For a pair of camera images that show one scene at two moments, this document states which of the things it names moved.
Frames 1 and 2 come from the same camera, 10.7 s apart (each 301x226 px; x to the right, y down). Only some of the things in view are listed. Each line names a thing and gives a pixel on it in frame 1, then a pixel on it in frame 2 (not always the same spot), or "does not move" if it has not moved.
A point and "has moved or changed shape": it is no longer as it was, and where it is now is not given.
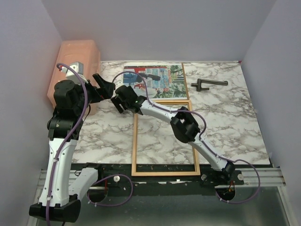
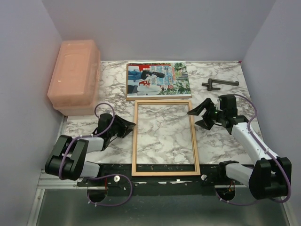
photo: [171, 85] has moved or changed shape
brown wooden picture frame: [134, 172] does not move
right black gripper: [117, 102] → [205, 123]
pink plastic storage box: [72, 51] does not move
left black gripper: [103, 84] → [126, 123]
